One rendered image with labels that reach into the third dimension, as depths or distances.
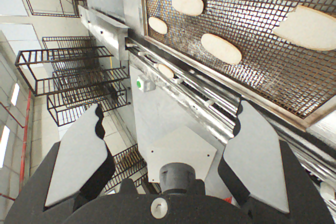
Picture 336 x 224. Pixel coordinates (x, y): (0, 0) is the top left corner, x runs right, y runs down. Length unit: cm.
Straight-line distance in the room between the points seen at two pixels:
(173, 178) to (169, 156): 8
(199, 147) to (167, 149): 12
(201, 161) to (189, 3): 50
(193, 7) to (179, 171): 50
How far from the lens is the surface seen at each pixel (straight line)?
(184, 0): 33
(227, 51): 27
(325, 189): 39
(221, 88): 39
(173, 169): 51
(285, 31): 24
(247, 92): 28
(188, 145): 48
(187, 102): 42
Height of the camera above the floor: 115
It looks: 35 degrees down
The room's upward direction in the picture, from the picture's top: 110 degrees counter-clockwise
